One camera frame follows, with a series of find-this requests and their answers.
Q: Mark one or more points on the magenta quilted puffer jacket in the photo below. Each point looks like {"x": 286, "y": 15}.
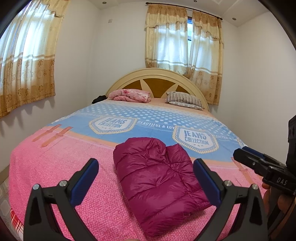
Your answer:
{"x": 159, "y": 180}

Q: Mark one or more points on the striped grey pillow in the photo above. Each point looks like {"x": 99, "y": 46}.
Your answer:
{"x": 183, "y": 100}

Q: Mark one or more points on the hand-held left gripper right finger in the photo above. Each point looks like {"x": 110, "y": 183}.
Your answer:
{"x": 207, "y": 185}

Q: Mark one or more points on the pink and blue printed bedspread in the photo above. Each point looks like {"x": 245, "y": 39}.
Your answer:
{"x": 57, "y": 162}

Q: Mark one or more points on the red plaid mattress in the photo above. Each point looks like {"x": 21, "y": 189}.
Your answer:
{"x": 16, "y": 220}

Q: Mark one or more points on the cream arched wooden headboard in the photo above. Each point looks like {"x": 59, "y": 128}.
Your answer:
{"x": 157, "y": 83}

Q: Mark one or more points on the folded pink floral blanket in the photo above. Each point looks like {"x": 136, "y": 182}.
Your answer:
{"x": 130, "y": 95}

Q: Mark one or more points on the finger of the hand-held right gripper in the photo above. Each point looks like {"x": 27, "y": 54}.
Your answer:
{"x": 247, "y": 160}
{"x": 256, "y": 153}

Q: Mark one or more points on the black cloth item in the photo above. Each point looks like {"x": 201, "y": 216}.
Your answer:
{"x": 99, "y": 99}

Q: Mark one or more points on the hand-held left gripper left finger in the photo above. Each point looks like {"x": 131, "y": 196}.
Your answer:
{"x": 85, "y": 183}

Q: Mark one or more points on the dark curtain rod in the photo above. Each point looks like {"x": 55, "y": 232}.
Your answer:
{"x": 185, "y": 7}

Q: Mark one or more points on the person's right hand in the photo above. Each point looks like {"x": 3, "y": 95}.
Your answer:
{"x": 284, "y": 206}

